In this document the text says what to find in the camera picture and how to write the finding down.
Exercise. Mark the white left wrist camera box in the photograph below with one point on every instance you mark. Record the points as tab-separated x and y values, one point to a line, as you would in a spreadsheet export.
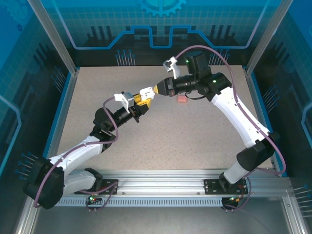
124	100

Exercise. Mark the aluminium frame post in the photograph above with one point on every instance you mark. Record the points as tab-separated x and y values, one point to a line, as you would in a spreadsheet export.
268	36
53	39

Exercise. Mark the aluminium mounting rail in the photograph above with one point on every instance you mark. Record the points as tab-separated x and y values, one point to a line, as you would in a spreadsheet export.
161	182

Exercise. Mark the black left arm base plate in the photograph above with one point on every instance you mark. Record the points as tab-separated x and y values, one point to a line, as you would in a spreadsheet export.
111	184

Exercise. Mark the small connector with lights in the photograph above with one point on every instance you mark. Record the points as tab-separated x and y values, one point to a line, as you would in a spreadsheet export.
93	198
235	199

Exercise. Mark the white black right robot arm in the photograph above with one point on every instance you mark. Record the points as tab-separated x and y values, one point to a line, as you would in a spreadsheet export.
231	114

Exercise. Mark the white earbud charging case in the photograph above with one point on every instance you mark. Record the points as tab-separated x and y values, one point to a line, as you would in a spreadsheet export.
147	91

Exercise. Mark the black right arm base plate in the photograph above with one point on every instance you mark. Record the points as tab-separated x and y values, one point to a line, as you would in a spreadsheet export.
212	186

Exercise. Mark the metal shelf panel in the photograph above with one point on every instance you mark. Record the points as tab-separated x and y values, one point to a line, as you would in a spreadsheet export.
156	221

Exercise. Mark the aluminium table side rail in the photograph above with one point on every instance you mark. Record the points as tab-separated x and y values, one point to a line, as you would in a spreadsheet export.
261	114
63	114

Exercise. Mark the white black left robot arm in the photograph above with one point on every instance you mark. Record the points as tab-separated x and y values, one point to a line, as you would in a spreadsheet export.
78	153

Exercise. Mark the pink earbud charging case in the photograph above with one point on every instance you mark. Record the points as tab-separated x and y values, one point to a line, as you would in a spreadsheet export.
182	99

